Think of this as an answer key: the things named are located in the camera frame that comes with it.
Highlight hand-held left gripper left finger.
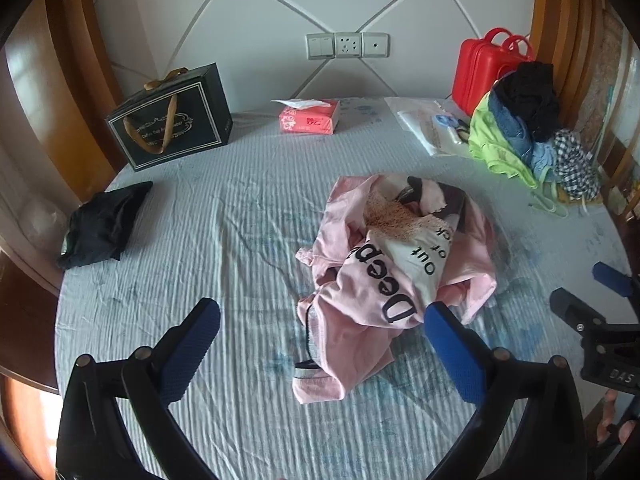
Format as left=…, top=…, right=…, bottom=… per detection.
left=55, top=297, right=222, bottom=480

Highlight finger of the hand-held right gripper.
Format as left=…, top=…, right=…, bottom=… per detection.
left=549, top=287, right=640, bottom=335
left=592, top=261, right=636, bottom=299

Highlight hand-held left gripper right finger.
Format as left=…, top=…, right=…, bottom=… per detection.
left=422, top=301, right=588, bottom=480

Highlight pink printed shirt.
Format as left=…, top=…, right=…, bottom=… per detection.
left=292, top=172, right=498, bottom=406

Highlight person's right hand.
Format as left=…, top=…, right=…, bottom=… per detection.
left=594, top=389, right=640, bottom=457

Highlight mustard yellow cloth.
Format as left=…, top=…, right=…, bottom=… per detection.
left=555, top=186, right=607, bottom=207

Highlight black white checkered garment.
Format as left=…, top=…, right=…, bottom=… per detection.
left=550, top=129, right=604, bottom=201

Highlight light blue garment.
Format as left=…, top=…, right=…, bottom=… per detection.
left=529, top=139, right=560, bottom=184

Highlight folded black garment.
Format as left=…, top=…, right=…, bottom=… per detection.
left=56, top=181, right=154, bottom=269

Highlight lime green garment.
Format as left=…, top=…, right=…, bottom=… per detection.
left=468, top=94, right=571, bottom=218

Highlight blue denim garment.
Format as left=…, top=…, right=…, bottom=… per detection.
left=487, top=94, right=540, bottom=171

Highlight black garment on pile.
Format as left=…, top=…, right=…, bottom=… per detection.
left=492, top=61, right=562, bottom=143

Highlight black gift bag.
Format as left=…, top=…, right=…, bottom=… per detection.
left=104, top=63, right=234, bottom=173

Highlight clear plastic bag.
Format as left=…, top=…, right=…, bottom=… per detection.
left=385, top=96, right=482, bottom=158

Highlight red suitcase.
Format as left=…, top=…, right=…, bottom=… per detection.
left=451, top=28, right=536, bottom=117

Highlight pink tissue pack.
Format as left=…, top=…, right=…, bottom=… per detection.
left=271, top=98, right=341, bottom=136

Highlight white padded headboard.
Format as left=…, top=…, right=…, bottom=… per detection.
left=89, top=0, right=540, bottom=112

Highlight blue handled scissors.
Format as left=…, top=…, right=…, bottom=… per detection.
left=432, top=114, right=472, bottom=144

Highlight wooden wall panel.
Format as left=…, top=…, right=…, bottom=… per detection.
left=529, top=0, right=607, bottom=92
left=4, top=0, right=129, bottom=202

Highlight white single-hole wall socket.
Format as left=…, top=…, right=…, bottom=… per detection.
left=361, top=32, right=390, bottom=59

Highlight white five-hole wall socket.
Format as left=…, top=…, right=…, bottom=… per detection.
left=333, top=32, right=363, bottom=58

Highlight white wall light switch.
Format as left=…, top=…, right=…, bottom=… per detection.
left=305, top=33, right=335, bottom=59

